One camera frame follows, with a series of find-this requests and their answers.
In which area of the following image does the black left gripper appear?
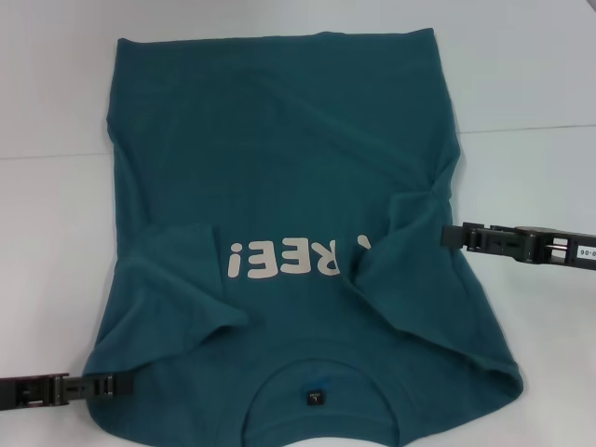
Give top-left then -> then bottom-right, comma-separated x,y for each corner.
0,372 -> 135,410

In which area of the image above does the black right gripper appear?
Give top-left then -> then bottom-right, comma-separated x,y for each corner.
440,222 -> 596,272

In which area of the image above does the teal FREE print t-shirt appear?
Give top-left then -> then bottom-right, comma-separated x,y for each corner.
86,27 -> 525,447

